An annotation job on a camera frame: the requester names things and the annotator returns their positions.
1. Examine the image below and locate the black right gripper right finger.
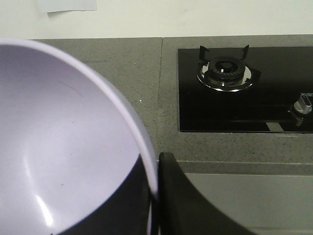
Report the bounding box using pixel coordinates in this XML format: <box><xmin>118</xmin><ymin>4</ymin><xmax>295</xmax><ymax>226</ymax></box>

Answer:
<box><xmin>158</xmin><ymin>153</ymin><xmax>253</xmax><ymax>235</ymax></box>

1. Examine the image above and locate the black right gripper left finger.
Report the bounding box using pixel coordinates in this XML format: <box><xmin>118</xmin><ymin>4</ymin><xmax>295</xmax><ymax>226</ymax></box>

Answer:
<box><xmin>62</xmin><ymin>156</ymin><xmax>151</xmax><ymax>235</ymax></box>

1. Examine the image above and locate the purple plastic bowl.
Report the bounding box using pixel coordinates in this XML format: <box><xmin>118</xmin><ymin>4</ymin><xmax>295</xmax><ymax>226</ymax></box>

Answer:
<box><xmin>0</xmin><ymin>38</ymin><xmax>158</xmax><ymax>235</ymax></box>

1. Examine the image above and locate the gas burner with grate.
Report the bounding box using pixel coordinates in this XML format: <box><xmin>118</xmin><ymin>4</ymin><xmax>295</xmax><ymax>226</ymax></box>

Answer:
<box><xmin>197</xmin><ymin>45</ymin><xmax>261</xmax><ymax>92</ymax></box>

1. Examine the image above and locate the silver cooktop knob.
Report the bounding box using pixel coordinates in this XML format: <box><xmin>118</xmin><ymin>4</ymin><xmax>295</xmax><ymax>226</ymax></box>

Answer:
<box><xmin>289</xmin><ymin>93</ymin><xmax>313</xmax><ymax>127</ymax></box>

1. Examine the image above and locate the black glass gas cooktop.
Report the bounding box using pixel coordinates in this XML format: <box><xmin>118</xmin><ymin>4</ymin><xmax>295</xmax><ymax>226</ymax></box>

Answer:
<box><xmin>178</xmin><ymin>46</ymin><xmax>313</xmax><ymax>133</ymax></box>

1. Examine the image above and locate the white paper sheet on wall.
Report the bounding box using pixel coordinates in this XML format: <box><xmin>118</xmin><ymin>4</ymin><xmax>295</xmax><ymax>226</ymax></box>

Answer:
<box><xmin>37</xmin><ymin>0</ymin><xmax>97</xmax><ymax>13</ymax></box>

